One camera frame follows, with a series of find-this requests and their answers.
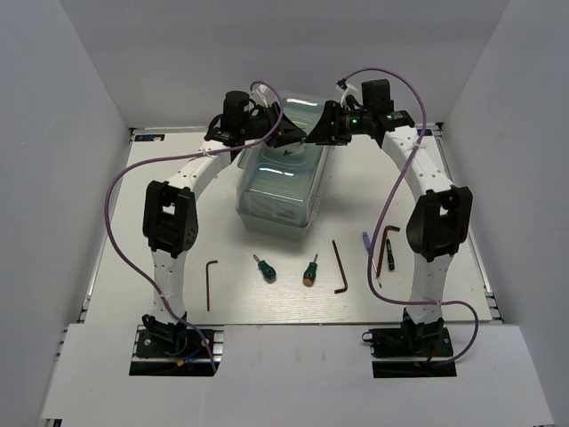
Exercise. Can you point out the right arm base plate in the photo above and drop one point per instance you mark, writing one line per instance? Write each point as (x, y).
(395, 357)

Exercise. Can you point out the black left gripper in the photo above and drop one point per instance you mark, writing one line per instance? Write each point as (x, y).
(288, 133)

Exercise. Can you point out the brown hex key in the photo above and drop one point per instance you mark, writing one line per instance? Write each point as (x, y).
(345, 286)
(208, 266)
(383, 252)

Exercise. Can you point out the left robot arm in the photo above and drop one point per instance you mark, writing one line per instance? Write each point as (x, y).
(170, 221)

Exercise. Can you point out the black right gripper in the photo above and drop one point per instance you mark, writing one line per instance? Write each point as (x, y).
(332, 114)

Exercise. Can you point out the green stubby phillips screwdriver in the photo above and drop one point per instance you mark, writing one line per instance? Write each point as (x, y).
(310, 273)

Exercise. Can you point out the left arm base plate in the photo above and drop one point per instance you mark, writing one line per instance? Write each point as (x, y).
(188, 356)

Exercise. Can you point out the green toolbox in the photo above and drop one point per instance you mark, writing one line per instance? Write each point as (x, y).
(279, 190)

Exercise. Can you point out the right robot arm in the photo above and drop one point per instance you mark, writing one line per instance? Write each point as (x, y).
(439, 222)

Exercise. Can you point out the black green precision screwdriver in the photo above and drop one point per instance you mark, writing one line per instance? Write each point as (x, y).
(390, 256)

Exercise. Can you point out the blue handled screwdriver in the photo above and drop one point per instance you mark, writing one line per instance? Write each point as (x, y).
(367, 243)

